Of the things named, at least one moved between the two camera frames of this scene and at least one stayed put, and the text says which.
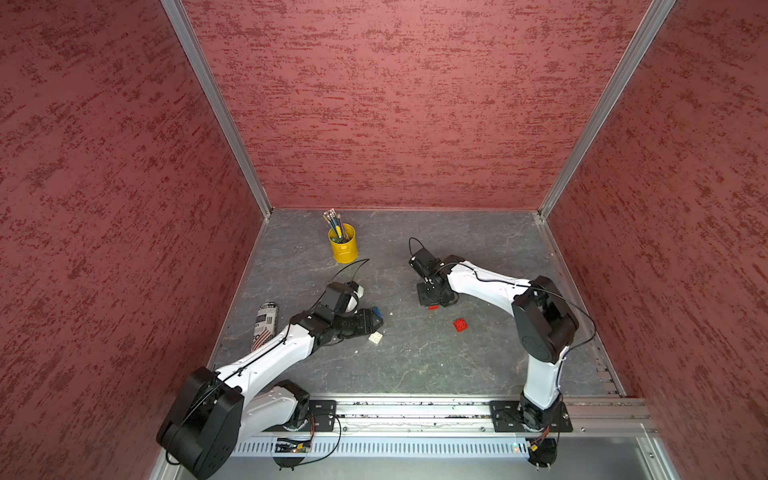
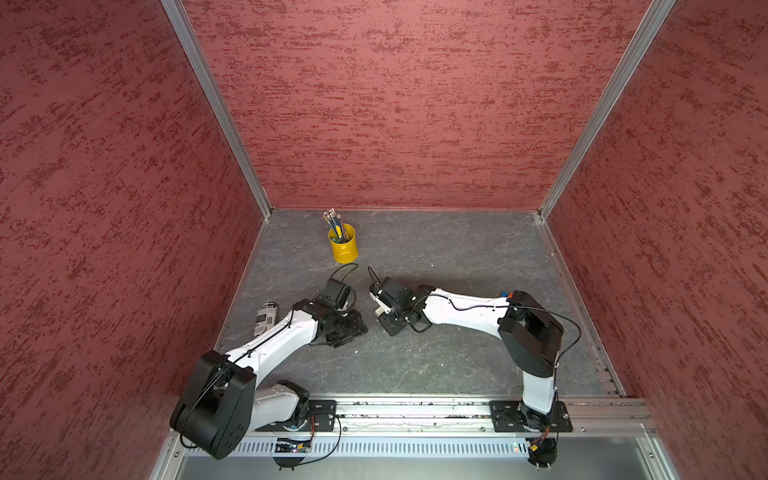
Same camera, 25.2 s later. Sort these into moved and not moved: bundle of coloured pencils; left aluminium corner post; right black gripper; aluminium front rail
Moved: right black gripper
Not moved: aluminium front rail; left aluminium corner post; bundle of coloured pencils
